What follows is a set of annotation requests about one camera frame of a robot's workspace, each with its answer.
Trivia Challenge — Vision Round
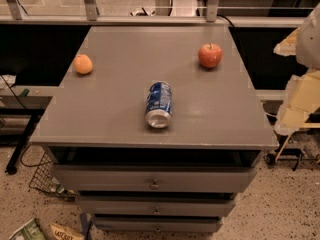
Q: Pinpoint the bottom grey drawer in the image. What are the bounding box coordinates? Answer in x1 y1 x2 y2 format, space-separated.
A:
93 217 222 233

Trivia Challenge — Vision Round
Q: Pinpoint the middle grey drawer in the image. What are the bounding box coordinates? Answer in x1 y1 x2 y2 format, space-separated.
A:
77 196 235 217

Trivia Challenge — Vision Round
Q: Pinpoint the green snack bag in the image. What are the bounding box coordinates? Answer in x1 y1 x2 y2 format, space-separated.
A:
8 218 47 240

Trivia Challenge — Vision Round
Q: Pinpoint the yellow wheeled stand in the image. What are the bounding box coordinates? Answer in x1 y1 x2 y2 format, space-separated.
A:
264 123 320 171

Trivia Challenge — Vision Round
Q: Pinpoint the tan chip bag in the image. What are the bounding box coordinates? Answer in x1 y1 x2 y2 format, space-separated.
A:
50 223 85 240

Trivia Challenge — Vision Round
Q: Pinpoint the black cable on floor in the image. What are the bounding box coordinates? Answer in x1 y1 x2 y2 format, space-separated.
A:
19 144 51 168

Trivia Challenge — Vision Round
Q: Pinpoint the grey drawer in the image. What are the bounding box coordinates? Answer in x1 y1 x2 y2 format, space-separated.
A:
52 165 256 193
77 196 235 217
93 217 222 233

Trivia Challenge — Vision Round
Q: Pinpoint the red apple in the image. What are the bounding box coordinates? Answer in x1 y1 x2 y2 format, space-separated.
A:
198 43 222 68

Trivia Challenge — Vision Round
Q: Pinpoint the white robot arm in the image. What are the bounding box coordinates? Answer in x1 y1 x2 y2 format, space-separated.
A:
273 5 320 135

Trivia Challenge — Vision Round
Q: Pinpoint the grey drawer cabinet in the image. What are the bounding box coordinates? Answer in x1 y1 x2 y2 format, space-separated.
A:
32 26 277 232

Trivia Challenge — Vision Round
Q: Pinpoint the black wire basket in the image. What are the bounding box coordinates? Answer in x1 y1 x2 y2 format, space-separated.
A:
29 154 76 201

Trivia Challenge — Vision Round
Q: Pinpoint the blue pepsi can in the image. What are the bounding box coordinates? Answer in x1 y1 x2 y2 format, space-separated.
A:
145 81 172 129

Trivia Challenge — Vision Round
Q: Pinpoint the top grey drawer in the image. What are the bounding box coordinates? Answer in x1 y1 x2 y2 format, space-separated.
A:
52 165 256 193

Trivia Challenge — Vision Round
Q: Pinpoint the metal railing frame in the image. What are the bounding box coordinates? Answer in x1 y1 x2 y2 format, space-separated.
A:
1 0 319 27

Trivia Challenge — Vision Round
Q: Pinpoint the black table leg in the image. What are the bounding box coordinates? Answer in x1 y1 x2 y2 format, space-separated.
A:
5 115 39 175

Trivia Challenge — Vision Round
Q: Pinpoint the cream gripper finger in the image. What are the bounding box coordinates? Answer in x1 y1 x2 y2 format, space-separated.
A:
273 27 300 56
274 69 320 135

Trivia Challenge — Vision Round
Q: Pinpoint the orange fruit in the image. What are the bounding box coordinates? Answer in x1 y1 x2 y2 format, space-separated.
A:
73 54 93 75

